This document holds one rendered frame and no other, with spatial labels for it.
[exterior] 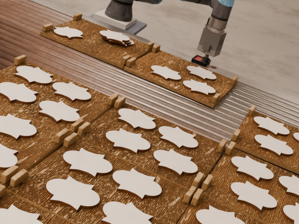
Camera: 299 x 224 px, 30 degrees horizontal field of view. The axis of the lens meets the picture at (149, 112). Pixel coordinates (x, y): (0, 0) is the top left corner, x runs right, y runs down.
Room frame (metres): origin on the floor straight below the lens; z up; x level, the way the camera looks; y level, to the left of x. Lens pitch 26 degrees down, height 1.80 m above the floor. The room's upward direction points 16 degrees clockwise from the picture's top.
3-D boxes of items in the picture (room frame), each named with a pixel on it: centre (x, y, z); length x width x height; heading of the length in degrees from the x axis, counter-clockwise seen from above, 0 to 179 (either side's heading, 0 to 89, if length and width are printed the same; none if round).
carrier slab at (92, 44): (2.38, 0.31, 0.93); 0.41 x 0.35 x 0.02; 74
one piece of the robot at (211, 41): (2.30, -0.16, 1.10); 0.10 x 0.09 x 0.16; 155
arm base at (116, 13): (2.92, 0.31, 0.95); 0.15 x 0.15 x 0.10
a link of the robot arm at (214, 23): (2.31, -0.17, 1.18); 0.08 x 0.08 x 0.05
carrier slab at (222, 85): (2.25, -0.09, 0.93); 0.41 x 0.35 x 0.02; 73
